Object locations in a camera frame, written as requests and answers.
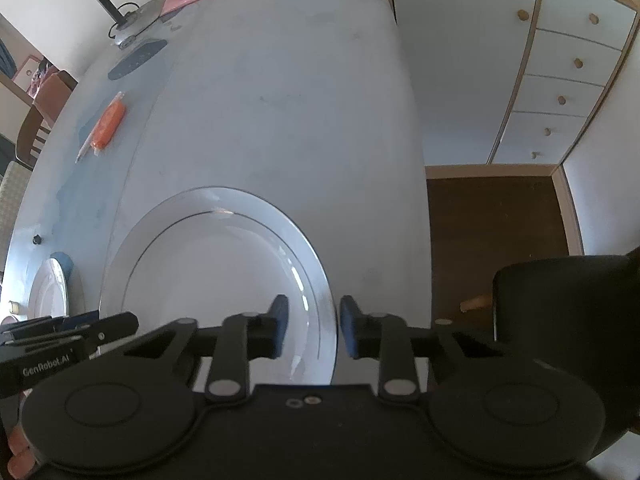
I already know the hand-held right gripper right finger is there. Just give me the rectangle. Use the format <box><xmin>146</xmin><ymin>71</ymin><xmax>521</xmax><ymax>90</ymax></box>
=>
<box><xmin>340</xmin><ymin>296</ymin><xmax>506</xmax><ymax>403</ymax></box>

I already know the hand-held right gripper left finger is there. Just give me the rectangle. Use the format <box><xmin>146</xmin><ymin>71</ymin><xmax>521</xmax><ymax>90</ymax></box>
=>
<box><xmin>122</xmin><ymin>294</ymin><xmax>290</xmax><ymax>403</ymax></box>

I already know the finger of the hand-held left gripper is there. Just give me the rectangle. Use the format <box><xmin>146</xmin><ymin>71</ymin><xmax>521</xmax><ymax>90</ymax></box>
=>
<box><xmin>0</xmin><ymin>311</ymin><xmax>101</xmax><ymax>336</ymax></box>
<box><xmin>75</xmin><ymin>311</ymin><xmax>140</xmax><ymax>356</ymax></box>

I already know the small white plate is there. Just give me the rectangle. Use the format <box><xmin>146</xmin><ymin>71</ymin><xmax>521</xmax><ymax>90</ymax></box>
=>
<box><xmin>27</xmin><ymin>258</ymin><xmax>68</xmax><ymax>318</ymax></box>

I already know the large white rimmed plate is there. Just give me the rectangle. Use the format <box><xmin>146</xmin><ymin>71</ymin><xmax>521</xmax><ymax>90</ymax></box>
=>
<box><xmin>99</xmin><ymin>186</ymin><xmax>337</xmax><ymax>386</ymax></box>

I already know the person's left hand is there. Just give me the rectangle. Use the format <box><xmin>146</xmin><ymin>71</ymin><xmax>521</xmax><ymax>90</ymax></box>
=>
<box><xmin>9</xmin><ymin>427</ymin><xmax>33</xmax><ymax>478</ymax></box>

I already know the blue patterned table mat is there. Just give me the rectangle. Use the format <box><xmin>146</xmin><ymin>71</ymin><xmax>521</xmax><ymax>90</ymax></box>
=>
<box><xmin>2</xmin><ymin>37</ymin><xmax>171</xmax><ymax>321</ymax></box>

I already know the lace covered yellow cabinet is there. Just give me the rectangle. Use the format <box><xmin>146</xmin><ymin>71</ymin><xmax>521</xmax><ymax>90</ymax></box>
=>
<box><xmin>0</xmin><ymin>160</ymin><xmax>33</xmax><ymax>216</ymax></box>

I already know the wooden chair with black seat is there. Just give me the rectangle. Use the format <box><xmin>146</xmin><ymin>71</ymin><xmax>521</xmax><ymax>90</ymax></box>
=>
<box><xmin>459</xmin><ymin>245</ymin><xmax>640</xmax><ymax>461</ymax></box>

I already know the wooden chair with pink towel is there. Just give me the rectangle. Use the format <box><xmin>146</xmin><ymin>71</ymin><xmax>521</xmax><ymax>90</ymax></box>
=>
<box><xmin>15</xmin><ymin>70</ymin><xmax>78</xmax><ymax>168</ymax></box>

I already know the white wooden drawer cabinet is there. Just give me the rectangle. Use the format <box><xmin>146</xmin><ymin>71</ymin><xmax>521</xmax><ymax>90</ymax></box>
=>
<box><xmin>377</xmin><ymin>0</ymin><xmax>640</xmax><ymax>178</ymax></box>

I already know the grey gooseneck desk lamp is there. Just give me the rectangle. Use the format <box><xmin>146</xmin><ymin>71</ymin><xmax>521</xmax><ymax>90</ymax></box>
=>
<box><xmin>37</xmin><ymin>0</ymin><xmax>163</xmax><ymax>50</ymax></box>

